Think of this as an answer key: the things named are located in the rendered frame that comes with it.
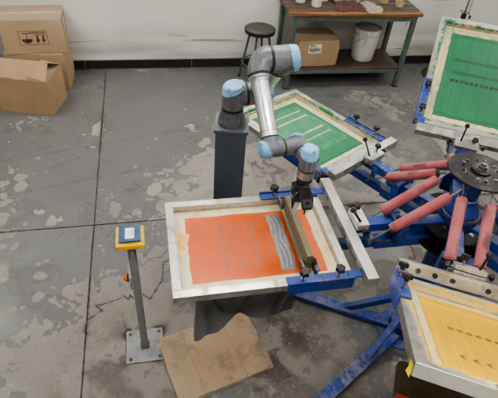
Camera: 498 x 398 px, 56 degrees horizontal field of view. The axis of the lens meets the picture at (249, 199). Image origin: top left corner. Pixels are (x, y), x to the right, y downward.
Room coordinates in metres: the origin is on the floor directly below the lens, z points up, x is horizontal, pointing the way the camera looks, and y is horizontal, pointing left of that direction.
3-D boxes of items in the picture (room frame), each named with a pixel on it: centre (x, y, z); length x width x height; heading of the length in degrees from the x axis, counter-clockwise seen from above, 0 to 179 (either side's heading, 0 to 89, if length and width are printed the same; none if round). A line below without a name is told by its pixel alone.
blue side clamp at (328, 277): (1.30, -0.34, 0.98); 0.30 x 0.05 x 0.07; 105
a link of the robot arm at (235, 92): (2.16, 0.13, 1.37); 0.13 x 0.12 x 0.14; 111
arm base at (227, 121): (2.16, 0.13, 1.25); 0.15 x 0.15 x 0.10
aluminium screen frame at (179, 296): (1.51, -0.04, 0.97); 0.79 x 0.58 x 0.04; 105
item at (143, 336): (1.49, 0.54, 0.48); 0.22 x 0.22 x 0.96; 15
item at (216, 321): (1.30, -0.04, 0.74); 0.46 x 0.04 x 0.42; 105
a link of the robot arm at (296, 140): (1.67, -0.18, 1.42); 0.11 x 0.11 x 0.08; 21
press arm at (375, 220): (1.65, -0.58, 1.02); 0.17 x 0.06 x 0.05; 105
